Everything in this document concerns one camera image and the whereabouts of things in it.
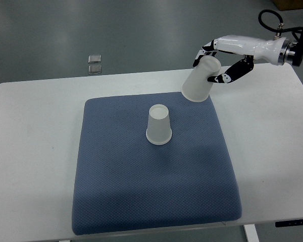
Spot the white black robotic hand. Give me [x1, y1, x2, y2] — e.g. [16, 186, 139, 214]
[193, 35, 291, 83]

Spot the white paper cup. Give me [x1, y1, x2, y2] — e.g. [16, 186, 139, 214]
[181, 55, 221, 102]
[146, 104, 172, 145]

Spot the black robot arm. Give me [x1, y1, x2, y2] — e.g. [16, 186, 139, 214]
[285, 27, 303, 67]

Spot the brown cardboard box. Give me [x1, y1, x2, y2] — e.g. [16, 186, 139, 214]
[272, 0, 303, 11]

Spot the white paper cup on mat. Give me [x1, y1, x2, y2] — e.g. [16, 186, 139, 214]
[146, 104, 172, 145]

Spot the black table control panel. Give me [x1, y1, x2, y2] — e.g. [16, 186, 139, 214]
[275, 219, 303, 228]

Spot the white table leg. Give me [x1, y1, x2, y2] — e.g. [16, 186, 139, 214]
[243, 224, 259, 242]

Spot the upper metal floor plate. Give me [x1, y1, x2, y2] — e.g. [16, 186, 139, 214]
[88, 54, 102, 64]

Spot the metal floor plate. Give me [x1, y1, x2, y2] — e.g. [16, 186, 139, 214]
[88, 54, 102, 64]
[88, 65, 102, 75]

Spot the lower metal floor plate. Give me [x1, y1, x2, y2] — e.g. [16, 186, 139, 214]
[88, 65, 102, 75]

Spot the blue fabric cushion mat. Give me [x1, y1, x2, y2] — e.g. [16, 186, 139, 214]
[72, 92, 242, 235]

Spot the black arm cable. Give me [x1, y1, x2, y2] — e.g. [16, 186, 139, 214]
[258, 9, 303, 41]

